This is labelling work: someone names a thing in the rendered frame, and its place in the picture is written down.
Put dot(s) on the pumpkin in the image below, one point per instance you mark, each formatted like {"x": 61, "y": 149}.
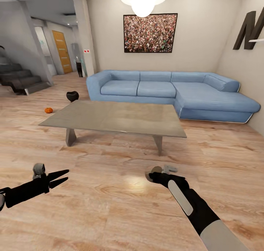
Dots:
{"x": 48, "y": 110}

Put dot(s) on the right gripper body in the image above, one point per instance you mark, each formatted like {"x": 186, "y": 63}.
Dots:
{"x": 159, "y": 178}

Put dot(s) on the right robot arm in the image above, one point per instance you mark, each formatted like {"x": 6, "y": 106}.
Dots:
{"x": 215, "y": 235}

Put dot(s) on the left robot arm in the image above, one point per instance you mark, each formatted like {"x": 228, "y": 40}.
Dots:
{"x": 40, "y": 184}

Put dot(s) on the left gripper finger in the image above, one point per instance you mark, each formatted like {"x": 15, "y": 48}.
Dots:
{"x": 57, "y": 182}
{"x": 55, "y": 175}

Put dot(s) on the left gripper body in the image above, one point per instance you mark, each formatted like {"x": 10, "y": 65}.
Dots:
{"x": 34, "y": 188}

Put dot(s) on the pillar candle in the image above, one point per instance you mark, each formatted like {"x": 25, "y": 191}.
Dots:
{"x": 152, "y": 169}

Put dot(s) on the cauldron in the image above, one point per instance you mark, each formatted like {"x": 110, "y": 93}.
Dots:
{"x": 72, "y": 96}

